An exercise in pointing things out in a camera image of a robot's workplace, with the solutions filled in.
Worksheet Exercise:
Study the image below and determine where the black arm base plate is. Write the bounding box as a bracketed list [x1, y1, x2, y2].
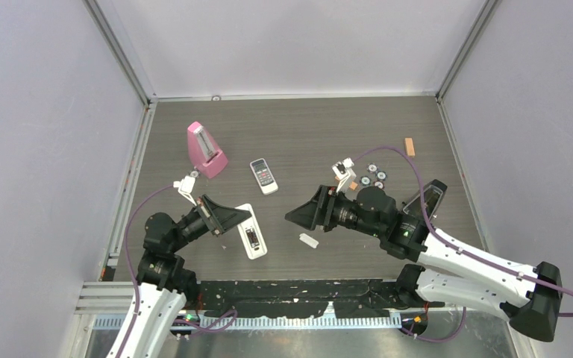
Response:
[151, 279, 445, 320]

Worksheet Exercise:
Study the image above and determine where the white battery cover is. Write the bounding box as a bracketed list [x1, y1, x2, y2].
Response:
[298, 233, 319, 248]

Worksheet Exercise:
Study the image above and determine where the black metronome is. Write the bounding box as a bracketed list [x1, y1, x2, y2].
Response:
[401, 179, 448, 220]

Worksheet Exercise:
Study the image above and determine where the white slotted cable duct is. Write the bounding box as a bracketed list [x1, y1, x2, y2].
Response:
[93, 315, 404, 331]

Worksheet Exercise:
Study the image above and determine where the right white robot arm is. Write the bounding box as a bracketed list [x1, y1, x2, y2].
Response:
[285, 186, 563, 342]

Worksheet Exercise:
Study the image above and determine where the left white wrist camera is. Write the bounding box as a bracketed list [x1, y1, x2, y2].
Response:
[172, 175, 197, 207]

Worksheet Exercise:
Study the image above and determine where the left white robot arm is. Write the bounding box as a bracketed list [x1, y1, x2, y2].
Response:
[107, 195, 253, 357]

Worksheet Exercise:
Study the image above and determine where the small white remote control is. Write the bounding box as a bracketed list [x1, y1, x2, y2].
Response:
[249, 158, 278, 195]

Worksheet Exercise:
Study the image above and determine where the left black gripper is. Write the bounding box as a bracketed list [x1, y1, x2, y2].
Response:
[169, 193, 250, 251]

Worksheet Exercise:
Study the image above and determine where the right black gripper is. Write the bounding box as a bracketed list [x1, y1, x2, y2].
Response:
[284, 186, 382, 238]

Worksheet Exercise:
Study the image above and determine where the small wooden block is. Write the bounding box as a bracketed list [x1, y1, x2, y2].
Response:
[404, 137, 416, 157]

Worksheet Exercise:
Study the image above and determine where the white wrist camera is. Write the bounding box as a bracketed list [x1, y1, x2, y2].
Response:
[172, 175, 197, 207]
[331, 157, 356, 192]

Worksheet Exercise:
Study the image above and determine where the large white remote control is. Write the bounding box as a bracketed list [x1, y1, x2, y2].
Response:
[237, 203, 268, 260]

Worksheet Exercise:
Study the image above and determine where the pink metronome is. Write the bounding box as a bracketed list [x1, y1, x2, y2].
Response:
[187, 122, 228, 179]

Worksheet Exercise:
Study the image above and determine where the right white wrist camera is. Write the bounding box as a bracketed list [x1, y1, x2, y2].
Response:
[331, 157, 356, 192]

